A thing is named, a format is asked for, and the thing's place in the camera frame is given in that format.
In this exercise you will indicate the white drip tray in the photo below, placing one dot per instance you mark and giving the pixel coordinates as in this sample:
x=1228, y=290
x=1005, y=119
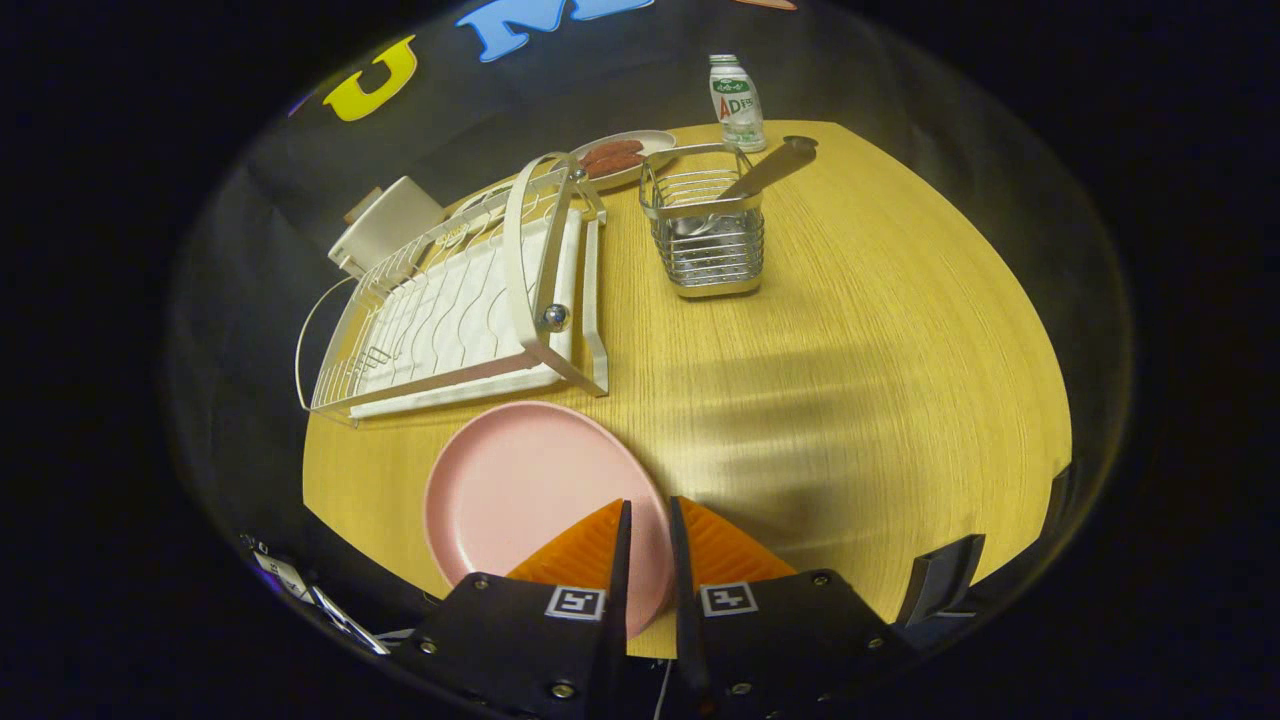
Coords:
x=450, y=320

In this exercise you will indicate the red meat piece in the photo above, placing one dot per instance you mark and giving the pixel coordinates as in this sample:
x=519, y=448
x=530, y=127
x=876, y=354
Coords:
x=615, y=167
x=612, y=151

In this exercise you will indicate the beige round plate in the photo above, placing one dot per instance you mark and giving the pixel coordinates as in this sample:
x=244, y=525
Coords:
x=657, y=140

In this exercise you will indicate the black backdrop cloth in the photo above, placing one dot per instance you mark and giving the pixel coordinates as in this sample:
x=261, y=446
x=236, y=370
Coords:
x=450, y=110

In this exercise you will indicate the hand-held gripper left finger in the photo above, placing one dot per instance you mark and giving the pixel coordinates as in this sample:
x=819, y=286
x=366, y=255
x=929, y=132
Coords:
x=530, y=640

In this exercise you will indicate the white drink bottle green cap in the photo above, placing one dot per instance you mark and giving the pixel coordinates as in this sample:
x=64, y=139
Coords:
x=738, y=105

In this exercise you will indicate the pink plate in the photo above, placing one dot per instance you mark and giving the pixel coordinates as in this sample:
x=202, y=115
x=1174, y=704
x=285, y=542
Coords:
x=520, y=480

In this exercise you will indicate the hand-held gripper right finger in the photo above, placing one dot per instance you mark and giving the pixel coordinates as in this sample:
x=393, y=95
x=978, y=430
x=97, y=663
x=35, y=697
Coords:
x=780, y=640

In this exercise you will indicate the brown toast slice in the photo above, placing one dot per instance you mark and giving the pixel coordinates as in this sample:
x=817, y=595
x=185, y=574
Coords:
x=358, y=210

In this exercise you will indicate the white toaster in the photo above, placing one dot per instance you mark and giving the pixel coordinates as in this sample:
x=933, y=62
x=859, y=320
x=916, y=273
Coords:
x=390, y=225

